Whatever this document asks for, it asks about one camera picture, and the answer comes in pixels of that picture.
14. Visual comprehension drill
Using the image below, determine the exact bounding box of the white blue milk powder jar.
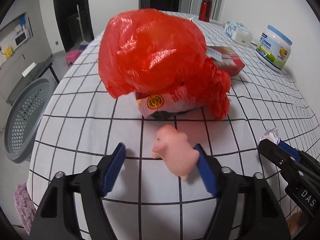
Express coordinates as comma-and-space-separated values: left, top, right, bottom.
255, 25, 292, 72

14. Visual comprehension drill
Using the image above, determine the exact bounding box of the blue white tissue pack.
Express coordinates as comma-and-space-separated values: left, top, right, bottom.
224, 21, 247, 39

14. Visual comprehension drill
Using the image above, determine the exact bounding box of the red white toothpaste box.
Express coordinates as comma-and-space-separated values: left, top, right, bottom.
206, 46, 245, 77

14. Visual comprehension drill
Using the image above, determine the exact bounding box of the white flat box on table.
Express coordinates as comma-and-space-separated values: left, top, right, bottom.
22, 62, 37, 77

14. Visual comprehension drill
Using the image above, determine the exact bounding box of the black white checkered tablecloth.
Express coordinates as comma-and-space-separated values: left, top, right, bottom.
27, 15, 319, 239

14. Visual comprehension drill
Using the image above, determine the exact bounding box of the white microwave oven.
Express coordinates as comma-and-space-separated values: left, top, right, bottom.
14, 29, 30, 47

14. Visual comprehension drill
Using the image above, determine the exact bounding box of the white paper ball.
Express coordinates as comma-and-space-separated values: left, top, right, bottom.
259, 127, 280, 145

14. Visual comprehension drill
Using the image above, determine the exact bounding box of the black glass coffee table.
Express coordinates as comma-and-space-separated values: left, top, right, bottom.
6, 57, 60, 106

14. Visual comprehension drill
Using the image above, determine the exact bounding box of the purple fuzzy rug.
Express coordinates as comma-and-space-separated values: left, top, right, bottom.
14, 183, 36, 235

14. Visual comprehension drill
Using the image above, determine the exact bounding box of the yellow box on counter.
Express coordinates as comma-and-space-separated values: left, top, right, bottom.
5, 47, 13, 59

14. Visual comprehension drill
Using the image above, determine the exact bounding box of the white rectangular box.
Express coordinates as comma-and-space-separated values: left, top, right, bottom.
231, 28, 253, 47

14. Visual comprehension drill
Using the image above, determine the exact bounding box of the grey perforated laundry basket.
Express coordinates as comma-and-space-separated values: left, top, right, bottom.
4, 78, 57, 164

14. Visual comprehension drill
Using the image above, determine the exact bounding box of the pink plastic stool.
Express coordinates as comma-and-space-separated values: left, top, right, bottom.
65, 50, 81, 67

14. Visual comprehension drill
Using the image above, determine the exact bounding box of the red water bottle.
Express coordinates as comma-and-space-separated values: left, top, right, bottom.
199, 0, 213, 22

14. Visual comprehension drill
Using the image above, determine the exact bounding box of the pink rubber pig toy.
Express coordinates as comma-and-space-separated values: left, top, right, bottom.
151, 125, 200, 180

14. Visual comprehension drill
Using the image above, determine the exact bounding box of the blue water dispenser jug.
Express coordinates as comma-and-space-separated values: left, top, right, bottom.
20, 14, 25, 30

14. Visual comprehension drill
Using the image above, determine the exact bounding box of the red plastic bag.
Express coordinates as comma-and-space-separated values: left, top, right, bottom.
98, 9, 231, 120

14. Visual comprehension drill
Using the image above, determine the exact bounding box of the grey cabinet counter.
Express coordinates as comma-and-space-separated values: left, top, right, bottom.
1, 37, 52, 131

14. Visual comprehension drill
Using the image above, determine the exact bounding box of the red snack bag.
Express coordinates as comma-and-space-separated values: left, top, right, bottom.
135, 85, 202, 120

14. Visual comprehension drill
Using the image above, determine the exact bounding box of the broom with blue head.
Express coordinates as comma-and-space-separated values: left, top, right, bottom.
76, 4, 89, 50

